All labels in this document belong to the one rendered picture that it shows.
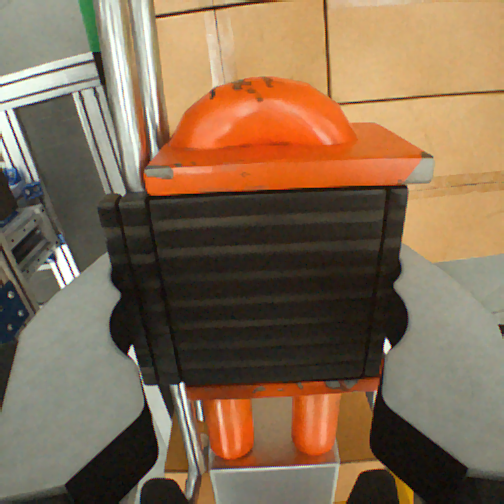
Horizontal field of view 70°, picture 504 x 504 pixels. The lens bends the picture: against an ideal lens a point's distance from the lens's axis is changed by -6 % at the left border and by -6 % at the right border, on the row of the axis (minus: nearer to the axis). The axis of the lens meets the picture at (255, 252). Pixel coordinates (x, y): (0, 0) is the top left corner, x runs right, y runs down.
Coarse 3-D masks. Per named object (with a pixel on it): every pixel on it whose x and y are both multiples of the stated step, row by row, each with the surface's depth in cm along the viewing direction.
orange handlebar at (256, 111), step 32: (224, 96) 10; (256, 96) 10; (288, 96) 10; (320, 96) 10; (192, 128) 10; (224, 128) 10; (256, 128) 10; (288, 128) 10; (320, 128) 10; (352, 128) 11; (224, 416) 16; (320, 416) 16; (224, 448) 17; (320, 448) 17
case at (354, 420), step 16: (352, 400) 76; (352, 416) 73; (368, 416) 72; (176, 432) 72; (336, 432) 70; (352, 432) 70; (368, 432) 69; (176, 448) 69; (352, 448) 67; (368, 448) 66; (176, 464) 66; (352, 464) 64; (368, 464) 64; (176, 480) 65; (208, 480) 65; (352, 480) 67; (208, 496) 68; (336, 496) 70
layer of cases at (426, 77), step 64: (192, 0) 64; (256, 0) 65; (320, 0) 65; (384, 0) 65; (448, 0) 64; (192, 64) 69; (256, 64) 70; (320, 64) 70; (384, 64) 70; (448, 64) 70; (448, 128) 76; (448, 192) 83; (448, 256) 91
